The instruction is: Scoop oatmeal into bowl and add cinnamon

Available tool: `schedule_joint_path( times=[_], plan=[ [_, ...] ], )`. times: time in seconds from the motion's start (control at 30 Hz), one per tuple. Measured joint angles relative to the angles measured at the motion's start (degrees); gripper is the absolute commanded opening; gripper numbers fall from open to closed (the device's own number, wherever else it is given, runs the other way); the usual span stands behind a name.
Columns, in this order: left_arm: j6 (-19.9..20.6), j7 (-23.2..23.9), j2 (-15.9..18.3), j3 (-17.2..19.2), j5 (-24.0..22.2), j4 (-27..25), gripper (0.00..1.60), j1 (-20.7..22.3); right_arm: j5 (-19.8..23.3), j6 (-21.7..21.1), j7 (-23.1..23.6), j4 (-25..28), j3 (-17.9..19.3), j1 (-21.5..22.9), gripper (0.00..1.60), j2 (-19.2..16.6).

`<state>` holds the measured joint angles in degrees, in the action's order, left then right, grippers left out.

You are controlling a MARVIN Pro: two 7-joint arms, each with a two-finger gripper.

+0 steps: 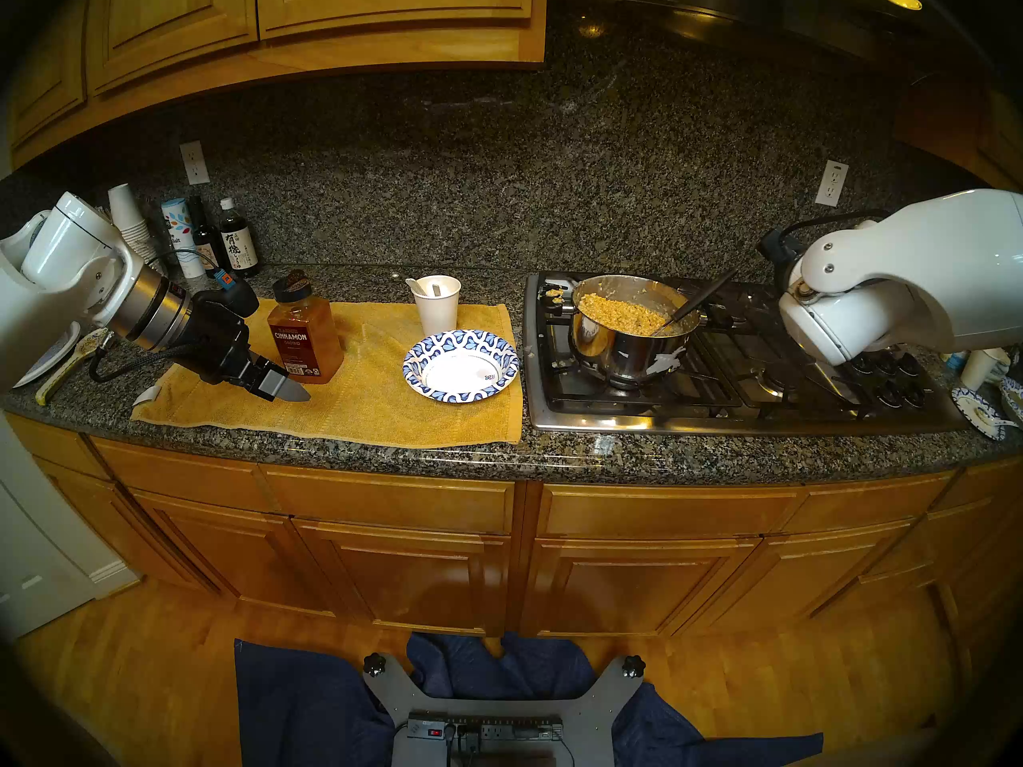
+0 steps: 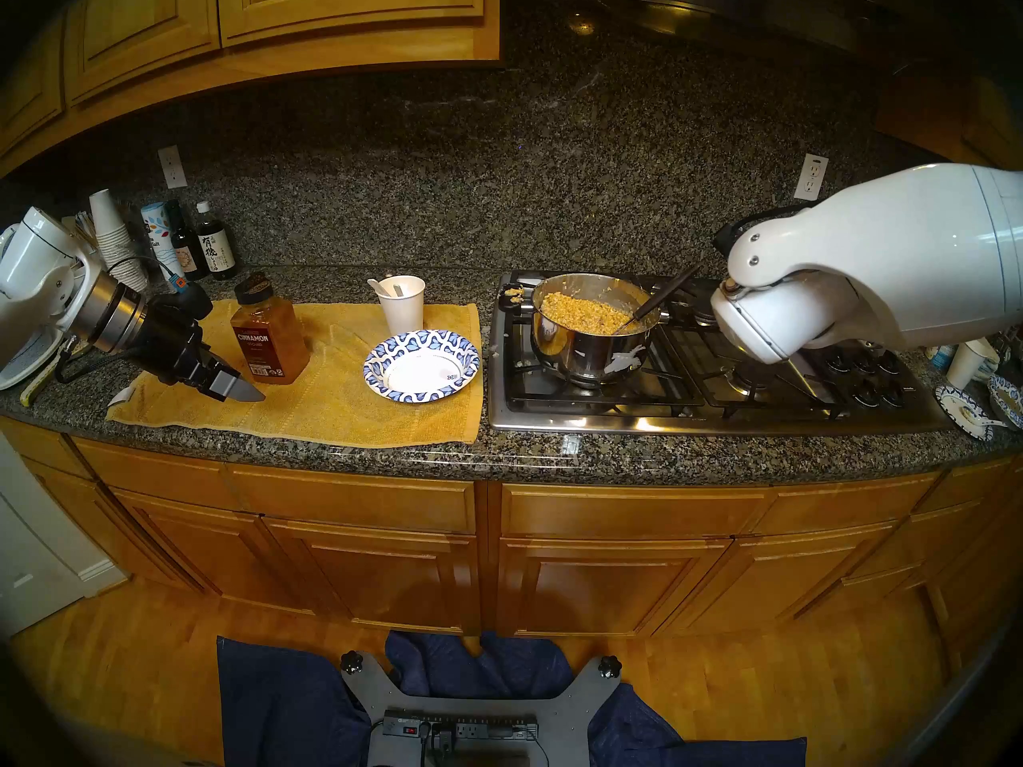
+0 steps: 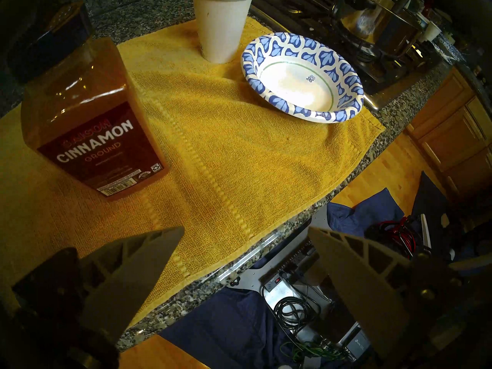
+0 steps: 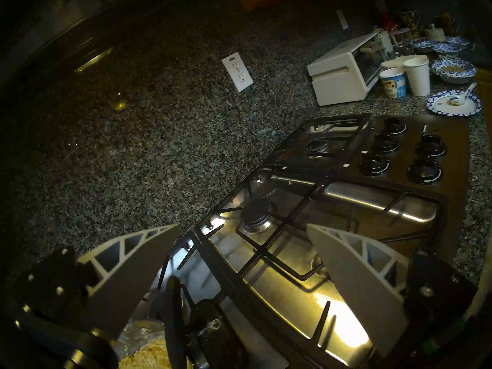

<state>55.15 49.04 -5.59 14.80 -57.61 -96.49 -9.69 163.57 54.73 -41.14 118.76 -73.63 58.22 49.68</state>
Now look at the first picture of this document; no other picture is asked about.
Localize stainless range hood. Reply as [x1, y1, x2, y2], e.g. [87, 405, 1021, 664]
[551, 0, 928, 63]

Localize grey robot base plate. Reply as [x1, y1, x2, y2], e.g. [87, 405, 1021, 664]
[364, 654, 647, 767]

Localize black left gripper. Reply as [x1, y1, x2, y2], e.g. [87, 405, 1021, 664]
[177, 292, 311, 404]

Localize stainless steel pot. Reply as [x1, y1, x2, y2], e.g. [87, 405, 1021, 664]
[543, 274, 746, 387]

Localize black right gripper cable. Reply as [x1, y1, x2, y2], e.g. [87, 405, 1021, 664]
[779, 212, 888, 251]

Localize dark blue cloth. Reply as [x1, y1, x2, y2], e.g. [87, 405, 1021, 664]
[234, 631, 824, 767]

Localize yellow towel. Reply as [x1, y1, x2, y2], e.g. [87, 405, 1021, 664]
[130, 298, 524, 448]

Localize white paper cup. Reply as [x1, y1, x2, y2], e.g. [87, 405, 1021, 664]
[959, 348, 1009, 392]
[412, 275, 462, 336]

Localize black handled serving spoon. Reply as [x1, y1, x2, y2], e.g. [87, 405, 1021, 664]
[651, 268, 738, 336]

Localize stainless gas cooktop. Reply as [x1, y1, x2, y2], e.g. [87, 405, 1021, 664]
[522, 270, 972, 436]

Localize soy sauce bottle white label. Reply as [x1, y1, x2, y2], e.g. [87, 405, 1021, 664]
[218, 197, 261, 278]

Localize stack of white paper cups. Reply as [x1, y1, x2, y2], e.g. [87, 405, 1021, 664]
[108, 184, 161, 275]

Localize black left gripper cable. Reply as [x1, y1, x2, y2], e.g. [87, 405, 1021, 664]
[88, 338, 209, 384]

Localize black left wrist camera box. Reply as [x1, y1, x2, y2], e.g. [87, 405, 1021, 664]
[209, 268, 261, 319]

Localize oatmeal mass in pot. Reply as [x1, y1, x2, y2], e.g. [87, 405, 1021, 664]
[577, 292, 672, 336]

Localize dirty wooden spoon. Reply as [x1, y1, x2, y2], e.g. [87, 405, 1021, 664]
[34, 328, 113, 407]

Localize wooden upper cabinet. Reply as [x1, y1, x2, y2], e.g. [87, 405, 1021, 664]
[8, 0, 548, 171]
[895, 70, 1023, 191]

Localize blue patterned paper plate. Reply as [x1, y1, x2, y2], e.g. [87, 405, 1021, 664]
[951, 386, 1022, 441]

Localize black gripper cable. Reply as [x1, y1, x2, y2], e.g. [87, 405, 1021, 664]
[779, 212, 888, 251]
[88, 338, 209, 384]

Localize white blue salt canister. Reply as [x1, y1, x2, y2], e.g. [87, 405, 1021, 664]
[161, 198, 207, 280]

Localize ground cinnamon jar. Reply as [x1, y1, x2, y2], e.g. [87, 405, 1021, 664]
[266, 270, 345, 385]

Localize small dark glass bottle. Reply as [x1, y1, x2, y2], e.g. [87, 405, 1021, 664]
[189, 196, 225, 277]

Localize wooden lower cabinets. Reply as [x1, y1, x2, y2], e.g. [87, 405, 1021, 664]
[4, 412, 1023, 642]

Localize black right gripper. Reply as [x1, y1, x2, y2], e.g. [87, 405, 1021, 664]
[758, 230, 802, 295]

